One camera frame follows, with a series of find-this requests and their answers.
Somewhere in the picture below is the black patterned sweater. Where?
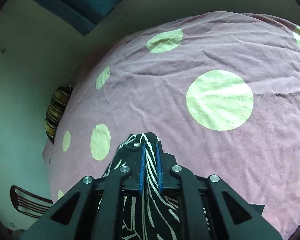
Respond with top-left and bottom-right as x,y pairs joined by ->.
104,133 -> 182,239

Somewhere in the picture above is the black slatted chair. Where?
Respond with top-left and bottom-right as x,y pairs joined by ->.
10,185 -> 53,219

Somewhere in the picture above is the striped pillow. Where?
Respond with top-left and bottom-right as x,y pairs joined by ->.
45,84 -> 72,144

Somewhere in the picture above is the pink dotted bed sheet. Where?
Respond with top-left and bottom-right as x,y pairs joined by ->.
43,12 -> 300,239

